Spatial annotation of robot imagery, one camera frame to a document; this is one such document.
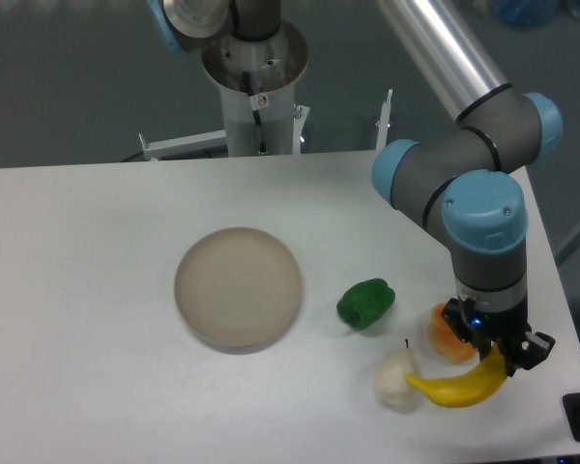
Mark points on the beige round plate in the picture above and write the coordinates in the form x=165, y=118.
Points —
x=239, y=289

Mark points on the orange toy fruit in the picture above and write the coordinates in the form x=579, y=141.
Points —
x=444, y=341

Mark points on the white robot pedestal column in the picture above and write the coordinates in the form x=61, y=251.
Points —
x=256, y=83

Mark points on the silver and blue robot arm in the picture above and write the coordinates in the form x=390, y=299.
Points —
x=460, y=192

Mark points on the blue object in background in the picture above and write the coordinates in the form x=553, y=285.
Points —
x=524, y=14

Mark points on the yellow toy banana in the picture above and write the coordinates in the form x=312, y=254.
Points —
x=465, y=390

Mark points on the green toy bell pepper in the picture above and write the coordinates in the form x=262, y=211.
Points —
x=365, y=303

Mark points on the white mounting bracket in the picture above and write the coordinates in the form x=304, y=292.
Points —
x=384, y=122
x=184, y=147

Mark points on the white left mounting bracket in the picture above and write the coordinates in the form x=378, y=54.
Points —
x=184, y=147

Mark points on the white toy pear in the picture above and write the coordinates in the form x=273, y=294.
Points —
x=390, y=385

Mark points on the white right mounting bracket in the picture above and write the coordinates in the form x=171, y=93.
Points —
x=384, y=122

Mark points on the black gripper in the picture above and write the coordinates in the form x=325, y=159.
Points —
x=508, y=329

